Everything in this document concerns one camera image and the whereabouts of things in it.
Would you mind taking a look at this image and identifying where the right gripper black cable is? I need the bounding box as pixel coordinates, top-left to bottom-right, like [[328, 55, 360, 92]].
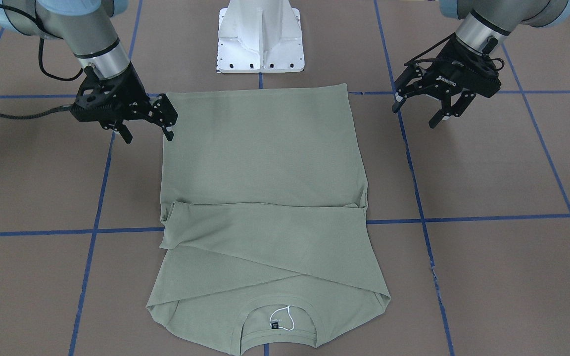
[[0, 0, 85, 120]]

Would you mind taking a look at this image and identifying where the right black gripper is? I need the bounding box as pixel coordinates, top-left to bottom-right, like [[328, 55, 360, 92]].
[[70, 64, 178, 144]]

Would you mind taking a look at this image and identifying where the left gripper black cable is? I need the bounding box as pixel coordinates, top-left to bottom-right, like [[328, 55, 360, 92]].
[[404, 34, 506, 70]]

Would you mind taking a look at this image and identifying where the white central pedestal column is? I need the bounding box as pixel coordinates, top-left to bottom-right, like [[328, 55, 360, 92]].
[[216, 0, 305, 74]]

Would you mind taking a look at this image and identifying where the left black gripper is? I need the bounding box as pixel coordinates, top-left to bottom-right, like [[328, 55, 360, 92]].
[[392, 35, 501, 129]]

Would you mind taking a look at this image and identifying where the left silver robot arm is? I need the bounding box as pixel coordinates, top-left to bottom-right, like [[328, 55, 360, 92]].
[[392, 0, 570, 128]]

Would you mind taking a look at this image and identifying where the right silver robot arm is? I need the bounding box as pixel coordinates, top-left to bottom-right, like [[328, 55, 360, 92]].
[[0, 0, 177, 143]]

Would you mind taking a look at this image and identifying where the green long-sleeve shirt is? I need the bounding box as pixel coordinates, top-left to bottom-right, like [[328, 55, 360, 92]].
[[145, 84, 391, 356]]

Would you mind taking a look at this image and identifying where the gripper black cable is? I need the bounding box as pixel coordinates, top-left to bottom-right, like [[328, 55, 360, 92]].
[[404, 34, 506, 70], [0, 0, 85, 120]]

